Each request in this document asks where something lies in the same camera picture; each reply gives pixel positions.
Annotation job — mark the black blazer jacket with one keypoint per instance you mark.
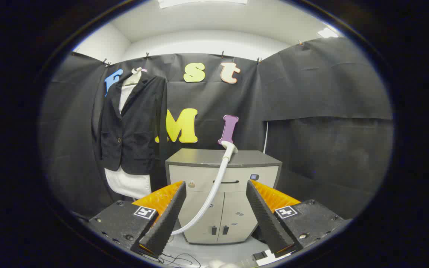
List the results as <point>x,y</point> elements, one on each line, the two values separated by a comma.
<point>136,123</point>

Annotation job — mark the long ceiling light panel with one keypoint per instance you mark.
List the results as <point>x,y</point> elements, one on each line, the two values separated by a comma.
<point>199,2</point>

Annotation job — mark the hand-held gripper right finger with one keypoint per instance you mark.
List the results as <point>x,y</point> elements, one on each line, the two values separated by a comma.
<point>266,219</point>

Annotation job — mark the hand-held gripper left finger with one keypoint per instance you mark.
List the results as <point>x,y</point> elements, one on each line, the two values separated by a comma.
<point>168,219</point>

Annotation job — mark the white garment steamer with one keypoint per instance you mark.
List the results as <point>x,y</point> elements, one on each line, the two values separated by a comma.
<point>218,178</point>

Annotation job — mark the row of small cloth clips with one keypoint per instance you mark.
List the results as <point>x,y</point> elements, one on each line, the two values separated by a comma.
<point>222,54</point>

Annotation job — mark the black backdrop cloth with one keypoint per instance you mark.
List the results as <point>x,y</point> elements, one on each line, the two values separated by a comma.
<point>311,93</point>

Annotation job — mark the cream clothes hanger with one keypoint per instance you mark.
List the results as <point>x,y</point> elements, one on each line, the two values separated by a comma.
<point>134,77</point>

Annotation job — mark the small ceiling light panel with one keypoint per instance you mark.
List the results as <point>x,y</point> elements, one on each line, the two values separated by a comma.
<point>327,32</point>

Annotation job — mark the grey cabinet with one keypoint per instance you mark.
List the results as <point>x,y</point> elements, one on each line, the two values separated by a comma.
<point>196,167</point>

